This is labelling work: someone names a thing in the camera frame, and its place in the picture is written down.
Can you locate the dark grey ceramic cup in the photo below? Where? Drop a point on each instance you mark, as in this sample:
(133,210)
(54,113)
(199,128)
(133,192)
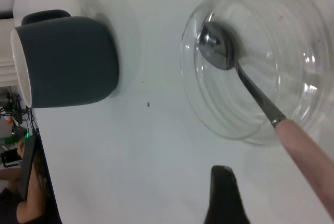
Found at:
(73,62)

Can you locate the clear glass bowl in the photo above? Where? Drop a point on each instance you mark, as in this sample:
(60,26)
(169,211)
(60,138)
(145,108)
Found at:
(287,12)

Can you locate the black flat panel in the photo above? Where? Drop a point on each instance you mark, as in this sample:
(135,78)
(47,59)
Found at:
(27,161)

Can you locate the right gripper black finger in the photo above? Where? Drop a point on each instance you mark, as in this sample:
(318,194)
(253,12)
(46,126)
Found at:
(224,198)

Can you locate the person forearm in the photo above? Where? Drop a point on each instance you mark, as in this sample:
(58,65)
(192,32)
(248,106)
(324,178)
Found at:
(34,203)

